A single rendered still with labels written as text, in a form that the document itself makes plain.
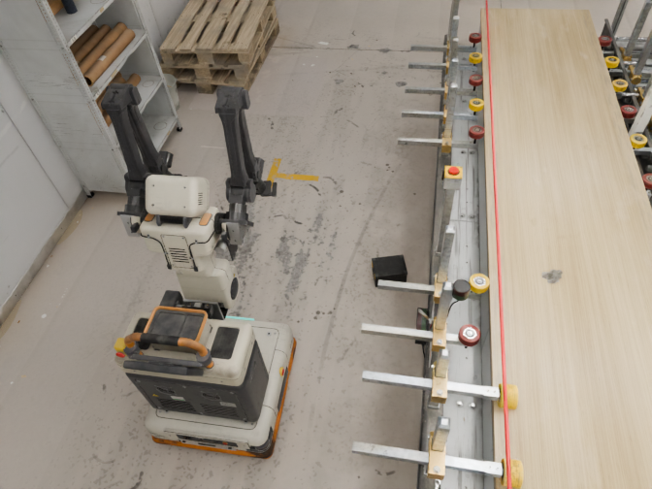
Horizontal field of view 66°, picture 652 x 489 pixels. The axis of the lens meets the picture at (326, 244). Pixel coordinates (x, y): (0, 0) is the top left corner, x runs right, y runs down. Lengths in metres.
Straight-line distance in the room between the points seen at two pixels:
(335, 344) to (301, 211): 1.11
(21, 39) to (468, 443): 3.15
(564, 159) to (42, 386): 3.09
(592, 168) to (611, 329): 0.91
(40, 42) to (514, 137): 2.70
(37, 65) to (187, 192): 1.89
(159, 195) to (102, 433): 1.55
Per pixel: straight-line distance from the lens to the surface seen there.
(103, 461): 3.05
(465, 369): 2.27
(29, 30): 3.51
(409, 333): 2.05
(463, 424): 2.17
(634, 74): 3.68
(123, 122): 2.08
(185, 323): 2.13
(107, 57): 3.85
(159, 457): 2.94
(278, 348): 2.71
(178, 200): 1.96
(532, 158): 2.77
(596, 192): 2.68
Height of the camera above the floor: 2.63
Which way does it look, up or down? 50 degrees down
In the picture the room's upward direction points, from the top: 6 degrees counter-clockwise
